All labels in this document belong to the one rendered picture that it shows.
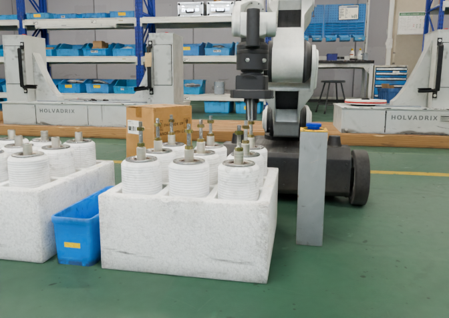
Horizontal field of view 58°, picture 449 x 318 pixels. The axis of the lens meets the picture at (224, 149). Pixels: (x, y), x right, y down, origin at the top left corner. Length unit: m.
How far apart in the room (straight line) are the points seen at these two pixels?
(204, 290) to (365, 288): 0.35
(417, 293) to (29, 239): 0.89
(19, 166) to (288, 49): 0.87
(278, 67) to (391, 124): 1.80
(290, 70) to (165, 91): 1.92
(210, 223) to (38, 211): 0.42
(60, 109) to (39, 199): 2.46
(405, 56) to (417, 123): 4.29
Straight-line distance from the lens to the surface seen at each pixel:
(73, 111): 3.43
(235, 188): 0.89
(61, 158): 1.19
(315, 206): 1.11
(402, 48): 7.33
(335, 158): 1.44
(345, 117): 3.01
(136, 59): 6.00
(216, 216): 0.89
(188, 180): 0.91
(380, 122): 3.05
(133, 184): 0.96
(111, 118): 3.28
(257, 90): 1.11
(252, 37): 1.08
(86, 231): 1.01
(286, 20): 1.57
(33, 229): 1.08
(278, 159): 1.43
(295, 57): 1.37
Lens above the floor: 0.44
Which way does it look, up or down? 10 degrees down
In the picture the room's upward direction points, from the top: straight up
